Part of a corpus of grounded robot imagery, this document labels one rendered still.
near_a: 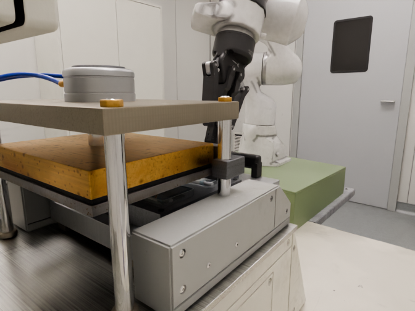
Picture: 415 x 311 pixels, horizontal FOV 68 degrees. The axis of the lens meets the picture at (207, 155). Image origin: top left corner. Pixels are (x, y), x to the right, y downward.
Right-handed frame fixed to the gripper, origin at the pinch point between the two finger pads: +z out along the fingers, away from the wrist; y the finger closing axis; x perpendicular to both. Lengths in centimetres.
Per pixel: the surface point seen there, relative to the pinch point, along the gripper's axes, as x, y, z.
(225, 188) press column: -13.1, -13.5, 6.5
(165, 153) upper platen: -10.3, -21.5, 4.3
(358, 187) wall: 30, 297, -17
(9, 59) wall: 236, 40, -51
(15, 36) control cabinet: -13.7, -37.9, 0.5
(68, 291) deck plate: -5.6, -25.5, 19.4
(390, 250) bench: -26, 43, 14
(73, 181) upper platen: -8.1, -29.3, 8.5
